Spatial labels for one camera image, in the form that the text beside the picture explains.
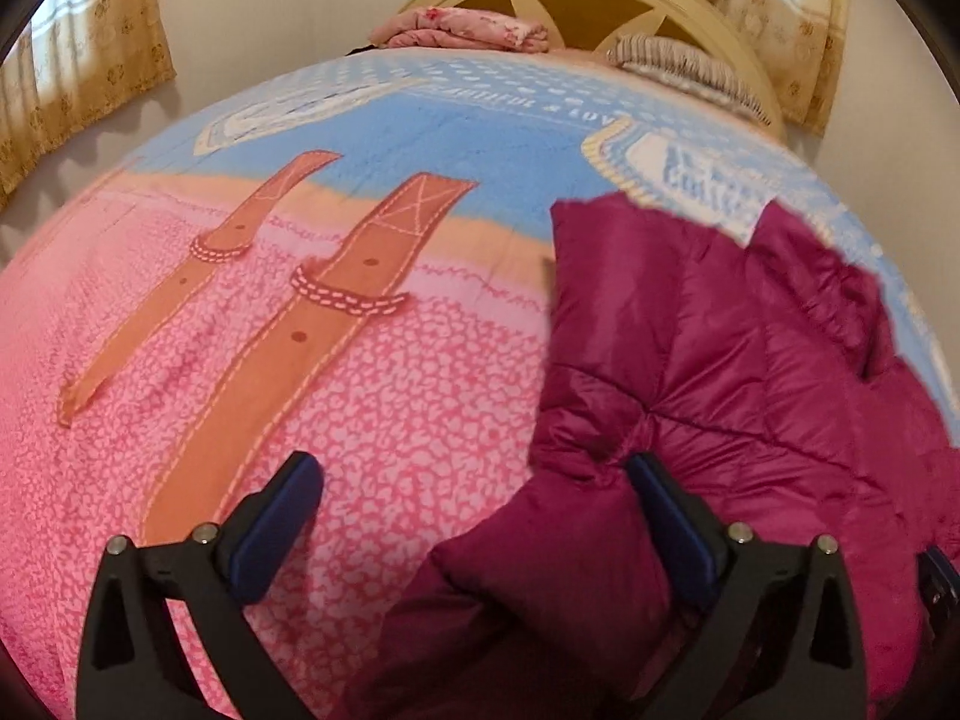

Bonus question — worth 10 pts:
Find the pink floral folded cloth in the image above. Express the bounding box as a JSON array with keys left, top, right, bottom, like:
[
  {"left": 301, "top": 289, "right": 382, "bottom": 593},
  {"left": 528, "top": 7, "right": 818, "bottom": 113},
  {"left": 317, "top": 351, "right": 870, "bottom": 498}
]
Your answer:
[{"left": 369, "top": 4, "right": 551, "bottom": 55}]

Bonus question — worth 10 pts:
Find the yellow patterned curtain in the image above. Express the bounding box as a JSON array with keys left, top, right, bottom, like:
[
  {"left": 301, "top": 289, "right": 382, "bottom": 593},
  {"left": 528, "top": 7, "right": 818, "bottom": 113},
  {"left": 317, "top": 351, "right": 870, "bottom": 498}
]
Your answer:
[
  {"left": 532, "top": 0, "right": 850, "bottom": 137},
  {"left": 0, "top": 0, "right": 178, "bottom": 196}
]

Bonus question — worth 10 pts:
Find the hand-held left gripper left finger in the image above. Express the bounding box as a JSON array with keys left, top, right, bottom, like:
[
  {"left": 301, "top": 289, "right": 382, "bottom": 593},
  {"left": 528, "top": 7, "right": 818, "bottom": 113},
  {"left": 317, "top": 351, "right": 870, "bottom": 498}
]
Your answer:
[{"left": 75, "top": 451, "right": 328, "bottom": 720}]

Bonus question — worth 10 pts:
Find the grey striped folded cloth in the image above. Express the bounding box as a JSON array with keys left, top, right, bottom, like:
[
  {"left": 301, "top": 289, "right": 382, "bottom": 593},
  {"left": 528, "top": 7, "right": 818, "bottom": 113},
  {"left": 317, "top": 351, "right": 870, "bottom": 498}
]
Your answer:
[{"left": 606, "top": 34, "right": 773, "bottom": 125}]

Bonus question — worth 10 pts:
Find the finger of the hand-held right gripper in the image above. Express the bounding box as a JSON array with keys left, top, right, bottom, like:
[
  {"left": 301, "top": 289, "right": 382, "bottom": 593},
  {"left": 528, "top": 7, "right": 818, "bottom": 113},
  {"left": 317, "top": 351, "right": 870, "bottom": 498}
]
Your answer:
[{"left": 918, "top": 546, "right": 960, "bottom": 620}]

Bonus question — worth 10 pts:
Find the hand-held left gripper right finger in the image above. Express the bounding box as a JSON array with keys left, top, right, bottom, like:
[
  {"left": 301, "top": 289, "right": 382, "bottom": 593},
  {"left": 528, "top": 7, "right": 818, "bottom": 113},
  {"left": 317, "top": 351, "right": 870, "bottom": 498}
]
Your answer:
[{"left": 625, "top": 453, "right": 871, "bottom": 720}]

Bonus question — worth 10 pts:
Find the pink and blue printed blanket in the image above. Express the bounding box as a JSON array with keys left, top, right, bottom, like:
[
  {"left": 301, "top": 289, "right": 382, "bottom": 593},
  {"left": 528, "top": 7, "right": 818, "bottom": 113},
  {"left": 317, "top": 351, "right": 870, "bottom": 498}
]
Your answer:
[{"left": 0, "top": 45, "right": 960, "bottom": 720}]

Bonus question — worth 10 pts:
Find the maroon puffer jacket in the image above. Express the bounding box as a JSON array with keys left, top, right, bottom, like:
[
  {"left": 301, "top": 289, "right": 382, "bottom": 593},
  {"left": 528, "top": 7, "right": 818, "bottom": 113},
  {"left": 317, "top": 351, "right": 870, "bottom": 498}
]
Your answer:
[{"left": 343, "top": 191, "right": 960, "bottom": 720}]

